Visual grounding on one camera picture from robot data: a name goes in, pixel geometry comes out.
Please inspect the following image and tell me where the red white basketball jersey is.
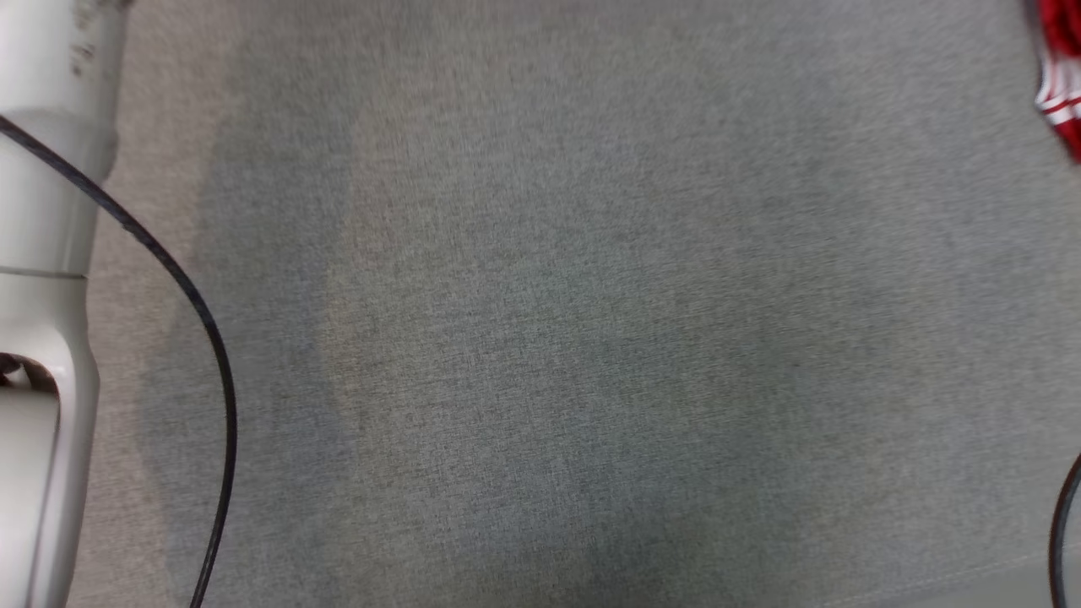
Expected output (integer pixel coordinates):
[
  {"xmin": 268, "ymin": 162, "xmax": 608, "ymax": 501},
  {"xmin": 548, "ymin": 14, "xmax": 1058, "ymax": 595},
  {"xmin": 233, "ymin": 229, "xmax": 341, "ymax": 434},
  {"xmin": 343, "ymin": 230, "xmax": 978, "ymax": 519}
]
[{"xmin": 1031, "ymin": 0, "xmax": 1081, "ymax": 166}]

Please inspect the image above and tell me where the grey fabric sofa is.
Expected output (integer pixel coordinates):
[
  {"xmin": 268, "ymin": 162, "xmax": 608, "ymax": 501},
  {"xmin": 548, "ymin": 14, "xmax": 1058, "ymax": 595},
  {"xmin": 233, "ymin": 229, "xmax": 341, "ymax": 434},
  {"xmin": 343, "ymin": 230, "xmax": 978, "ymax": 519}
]
[{"xmin": 0, "ymin": 0, "xmax": 1081, "ymax": 608}]

